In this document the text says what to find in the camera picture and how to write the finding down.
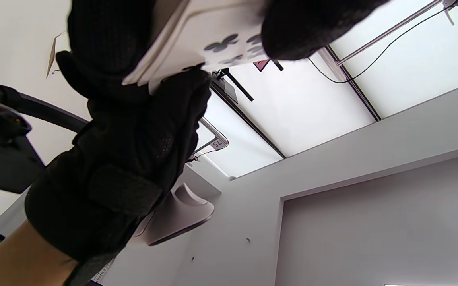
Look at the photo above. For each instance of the grey white hand controller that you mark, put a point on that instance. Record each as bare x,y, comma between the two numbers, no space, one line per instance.
181,216

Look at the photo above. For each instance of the deck of playing cards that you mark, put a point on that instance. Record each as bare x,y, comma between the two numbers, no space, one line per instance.
157,43

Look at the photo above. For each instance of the person's left forearm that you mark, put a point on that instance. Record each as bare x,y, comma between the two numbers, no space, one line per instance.
14,262

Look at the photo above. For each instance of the person's left hand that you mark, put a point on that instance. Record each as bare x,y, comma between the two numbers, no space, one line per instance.
125,159

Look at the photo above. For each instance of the person's right hand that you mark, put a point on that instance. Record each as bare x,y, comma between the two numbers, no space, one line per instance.
312,28

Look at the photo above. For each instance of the aluminium rail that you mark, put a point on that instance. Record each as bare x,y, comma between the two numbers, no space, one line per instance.
388,29

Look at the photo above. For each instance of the black clubs playing card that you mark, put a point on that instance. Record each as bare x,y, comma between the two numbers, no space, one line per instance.
213,24

